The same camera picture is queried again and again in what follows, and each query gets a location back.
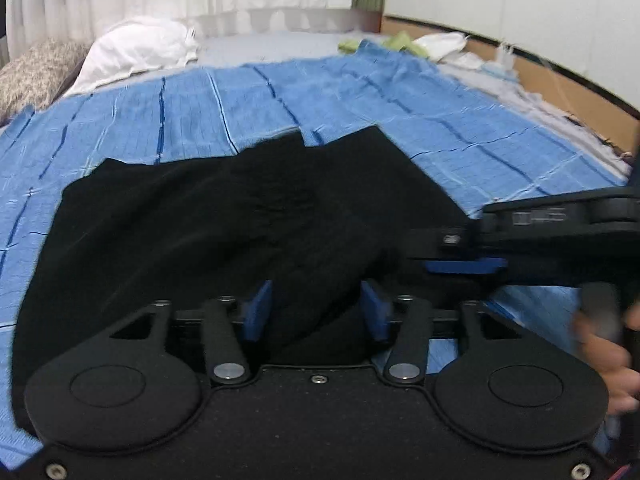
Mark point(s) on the white charger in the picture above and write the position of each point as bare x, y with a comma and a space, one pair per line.
505, 56

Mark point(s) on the floral pillow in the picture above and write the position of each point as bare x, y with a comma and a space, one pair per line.
35, 75

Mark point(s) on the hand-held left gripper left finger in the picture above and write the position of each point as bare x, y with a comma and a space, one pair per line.
257, 312

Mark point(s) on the person's right hand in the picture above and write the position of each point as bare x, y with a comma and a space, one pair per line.
607, 370

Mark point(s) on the black pants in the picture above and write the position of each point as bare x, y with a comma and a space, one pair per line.
200, 235

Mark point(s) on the white pillow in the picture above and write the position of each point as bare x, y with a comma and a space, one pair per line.
135, 50

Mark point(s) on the grey white crumpled cloth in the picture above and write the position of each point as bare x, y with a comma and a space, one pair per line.
540, 105

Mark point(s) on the wooden bed frame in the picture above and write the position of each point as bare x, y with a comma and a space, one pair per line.
570, 87

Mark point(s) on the blue checked blanket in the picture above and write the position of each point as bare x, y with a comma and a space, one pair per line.
150, 115

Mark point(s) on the white clothes pile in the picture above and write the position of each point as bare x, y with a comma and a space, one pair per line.
445, 44

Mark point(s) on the green cloth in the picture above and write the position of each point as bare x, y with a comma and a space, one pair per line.
407, 44

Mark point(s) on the light blue bed sheet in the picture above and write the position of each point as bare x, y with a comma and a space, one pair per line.
280, 45

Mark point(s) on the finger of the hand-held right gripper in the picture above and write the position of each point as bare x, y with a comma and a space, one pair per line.
450, 247

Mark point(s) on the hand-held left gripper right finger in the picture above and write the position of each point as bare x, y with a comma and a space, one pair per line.
375, 312

